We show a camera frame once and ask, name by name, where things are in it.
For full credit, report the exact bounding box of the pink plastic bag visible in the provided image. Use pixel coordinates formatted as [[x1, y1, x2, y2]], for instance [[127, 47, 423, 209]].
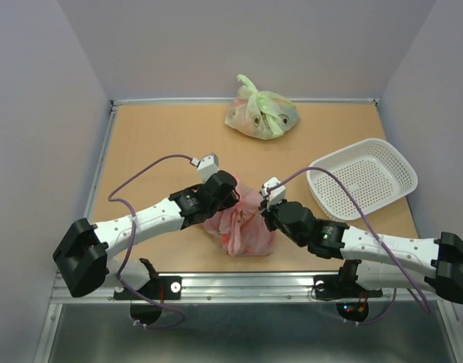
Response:
[[203, 176, 275, 256]]

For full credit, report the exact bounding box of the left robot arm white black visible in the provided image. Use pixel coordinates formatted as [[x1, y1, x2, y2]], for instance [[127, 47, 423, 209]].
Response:
[[53, 170, 239, 298]]

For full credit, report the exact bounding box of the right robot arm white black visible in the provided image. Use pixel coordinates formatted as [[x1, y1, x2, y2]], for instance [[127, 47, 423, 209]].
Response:
[[259, 200, 463, 305]]

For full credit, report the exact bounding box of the green tied plastic bag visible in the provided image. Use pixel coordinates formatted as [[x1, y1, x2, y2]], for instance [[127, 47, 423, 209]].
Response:
[[225, 74, 301, 140]]

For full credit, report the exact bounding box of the white perforated plastic basket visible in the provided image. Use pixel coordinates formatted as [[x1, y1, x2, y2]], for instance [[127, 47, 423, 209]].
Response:
[[306, 138, 418, 222]]

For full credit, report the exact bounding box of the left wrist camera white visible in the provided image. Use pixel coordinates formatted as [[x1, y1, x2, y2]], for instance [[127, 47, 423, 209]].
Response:
[[191, 153, 219, 182]]

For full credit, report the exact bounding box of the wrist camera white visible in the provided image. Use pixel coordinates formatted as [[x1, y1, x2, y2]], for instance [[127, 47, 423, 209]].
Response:
[[191, 153, 219, 182], [259, 176, 286, 210]]

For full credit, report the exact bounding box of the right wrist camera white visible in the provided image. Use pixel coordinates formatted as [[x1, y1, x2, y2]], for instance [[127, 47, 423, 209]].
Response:
[[259, 176, 286, 210]]

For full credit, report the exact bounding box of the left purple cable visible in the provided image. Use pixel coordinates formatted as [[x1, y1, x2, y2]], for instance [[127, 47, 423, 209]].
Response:
[[107, 153, 197, 330]]

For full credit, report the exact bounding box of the purple cable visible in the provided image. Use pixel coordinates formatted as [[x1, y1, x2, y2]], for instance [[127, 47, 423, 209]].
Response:
[[107, 153, 197, 330], [269, 166, 433, 328]]

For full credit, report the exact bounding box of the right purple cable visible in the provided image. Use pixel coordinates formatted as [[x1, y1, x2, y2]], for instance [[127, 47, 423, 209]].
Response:
[[269, 166, 433, 328]]

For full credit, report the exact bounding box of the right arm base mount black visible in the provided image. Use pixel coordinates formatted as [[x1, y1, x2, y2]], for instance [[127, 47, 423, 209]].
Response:
[[309, 260, 383, 325]]

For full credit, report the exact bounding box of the aluminium frame rail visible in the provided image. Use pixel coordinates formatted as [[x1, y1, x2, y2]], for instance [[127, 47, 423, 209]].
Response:
[[51, 270, 459, 303]]

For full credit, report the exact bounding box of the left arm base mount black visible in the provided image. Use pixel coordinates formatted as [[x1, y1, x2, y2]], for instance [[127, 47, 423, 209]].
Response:
[[113, 258, 185, 330]]

